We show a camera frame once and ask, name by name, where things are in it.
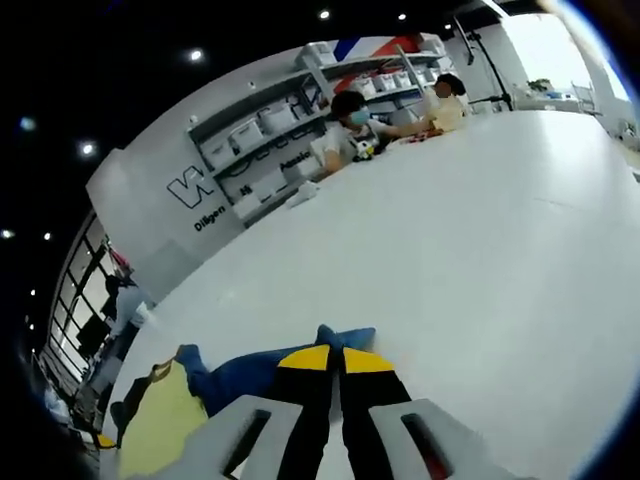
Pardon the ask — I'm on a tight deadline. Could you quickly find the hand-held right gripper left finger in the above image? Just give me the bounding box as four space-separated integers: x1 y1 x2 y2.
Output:
172 344 334 480

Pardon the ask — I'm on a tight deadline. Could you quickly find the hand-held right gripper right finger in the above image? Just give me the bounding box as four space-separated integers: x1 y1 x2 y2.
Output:
341 347 507 480

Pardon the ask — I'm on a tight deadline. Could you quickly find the yellow garment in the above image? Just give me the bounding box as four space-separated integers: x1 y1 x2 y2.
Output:
117 358 211 480

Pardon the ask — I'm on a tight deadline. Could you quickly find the blue garment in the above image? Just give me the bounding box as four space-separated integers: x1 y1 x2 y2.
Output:
177 323 377 417

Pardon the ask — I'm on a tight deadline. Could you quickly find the black computer monitor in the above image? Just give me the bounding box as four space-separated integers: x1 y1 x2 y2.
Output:
77 313 110 354

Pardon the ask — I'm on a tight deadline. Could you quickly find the pink hanging bag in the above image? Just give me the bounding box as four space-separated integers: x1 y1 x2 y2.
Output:
107 248 136 287

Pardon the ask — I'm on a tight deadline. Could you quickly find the white crumpled cloth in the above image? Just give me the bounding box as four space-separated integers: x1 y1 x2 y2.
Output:
283 179 321 210

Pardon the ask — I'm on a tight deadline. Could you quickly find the row of white storage bins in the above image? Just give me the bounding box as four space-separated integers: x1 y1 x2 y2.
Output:
199 64 441 211

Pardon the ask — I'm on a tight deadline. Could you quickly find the pile of colourful small items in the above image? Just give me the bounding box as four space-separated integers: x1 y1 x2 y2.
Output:
397 127 445 147

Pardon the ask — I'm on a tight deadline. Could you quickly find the grey metal storage shelf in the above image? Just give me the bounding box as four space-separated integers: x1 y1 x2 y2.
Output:
187 33 449 224

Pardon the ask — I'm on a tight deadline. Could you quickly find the black tripod stand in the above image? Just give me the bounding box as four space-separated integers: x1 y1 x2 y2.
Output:
467 17 516 115

